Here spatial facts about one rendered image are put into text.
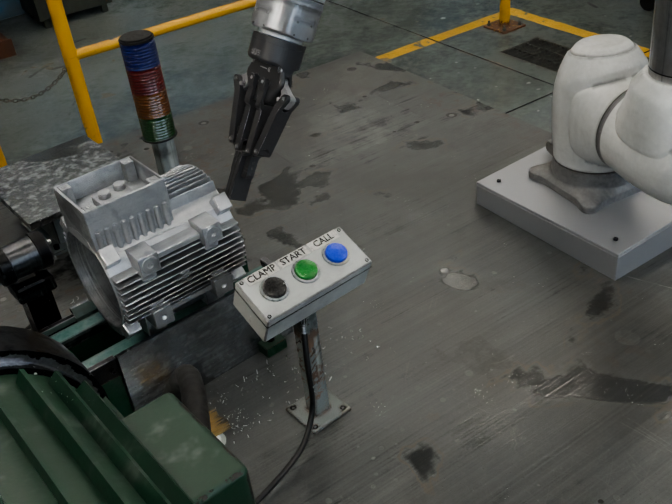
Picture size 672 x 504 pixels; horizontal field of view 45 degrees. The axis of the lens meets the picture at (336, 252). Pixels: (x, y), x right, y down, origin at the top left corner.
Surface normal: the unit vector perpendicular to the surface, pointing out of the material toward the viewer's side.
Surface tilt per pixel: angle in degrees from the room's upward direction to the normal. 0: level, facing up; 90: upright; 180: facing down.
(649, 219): 2
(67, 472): 22
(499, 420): 0
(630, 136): 88
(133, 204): 90
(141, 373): 90
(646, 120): 88
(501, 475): 0
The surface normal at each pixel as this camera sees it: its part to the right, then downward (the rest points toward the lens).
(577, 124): -0.91, 0.30
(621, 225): -0.14, -0.80
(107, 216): 0.63, 0.40
